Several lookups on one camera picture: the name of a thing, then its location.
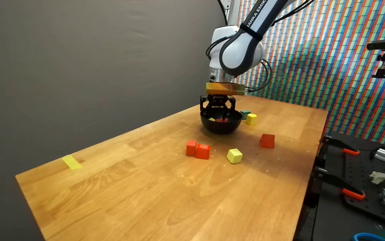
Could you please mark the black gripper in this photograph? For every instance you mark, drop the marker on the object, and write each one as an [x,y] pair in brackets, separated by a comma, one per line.
[221,100]

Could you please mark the teal wooden cube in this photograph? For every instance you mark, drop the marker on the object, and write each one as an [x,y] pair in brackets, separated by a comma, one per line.
[245,113]

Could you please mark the red wooden cube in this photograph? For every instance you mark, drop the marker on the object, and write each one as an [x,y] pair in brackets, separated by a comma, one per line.
[221,120]
[192,149]
[268,141]
[204,152]

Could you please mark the lime yellow wooden cube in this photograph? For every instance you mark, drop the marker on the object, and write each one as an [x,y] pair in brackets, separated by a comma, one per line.
[235,156]

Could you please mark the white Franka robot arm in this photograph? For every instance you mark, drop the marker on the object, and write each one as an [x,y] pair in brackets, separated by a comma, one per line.
[240,49]

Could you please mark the black round bowl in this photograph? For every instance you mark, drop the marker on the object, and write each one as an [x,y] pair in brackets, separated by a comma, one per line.
[221,129]

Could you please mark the diagonally striped fabric screen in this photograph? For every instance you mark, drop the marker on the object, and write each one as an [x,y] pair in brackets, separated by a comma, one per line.
[344,67]

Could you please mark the grey collapsible backdrop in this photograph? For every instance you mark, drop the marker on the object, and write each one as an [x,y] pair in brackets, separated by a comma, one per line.
[90,67]

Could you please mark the yellow tape strip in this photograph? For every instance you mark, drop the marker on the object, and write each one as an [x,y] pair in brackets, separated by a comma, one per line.
[73,162]

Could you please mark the crumpled white paper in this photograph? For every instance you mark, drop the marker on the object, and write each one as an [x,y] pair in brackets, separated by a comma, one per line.
[379,177]

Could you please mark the black perforated breadboard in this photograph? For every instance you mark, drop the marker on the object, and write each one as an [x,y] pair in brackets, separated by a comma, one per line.
[362,215]

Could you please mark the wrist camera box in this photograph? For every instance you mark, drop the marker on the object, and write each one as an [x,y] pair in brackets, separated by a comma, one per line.
[225,87]

